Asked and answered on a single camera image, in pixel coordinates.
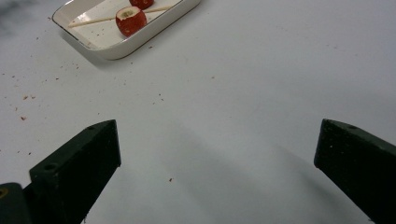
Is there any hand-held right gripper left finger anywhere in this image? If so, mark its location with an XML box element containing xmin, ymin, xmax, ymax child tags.
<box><xmin>22</xmin><ymin>119</ymin><xmax>121</xmax><ymax>224</ymax></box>

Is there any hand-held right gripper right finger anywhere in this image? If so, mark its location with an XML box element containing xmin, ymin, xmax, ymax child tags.
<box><xmin>313</xmin><ymin>119</ymin><xmax>396</xmax><ymax>224</ymax></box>

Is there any white rectangular tray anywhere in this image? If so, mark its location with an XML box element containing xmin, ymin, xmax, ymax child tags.
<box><xmin>51</xmin><ymin>0</ymin><xmax>202</xmax><ymax>61</ymax></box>

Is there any thin wooden skewer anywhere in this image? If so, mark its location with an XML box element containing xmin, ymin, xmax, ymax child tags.
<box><xmin>67</xmin><ymin>5</ymin><xmax>173</xmax><ymax>28</ymax></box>

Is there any red cored hawthorn fruit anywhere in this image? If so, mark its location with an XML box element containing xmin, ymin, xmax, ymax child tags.
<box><xmin>128</xmin><ymin>0</ymin><xmax>155</xmax><ymax>10</ymax></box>
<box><xmin>115</xmin><ymin>6</ymin><xmax>148</xmax><ymax>37</ymax></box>

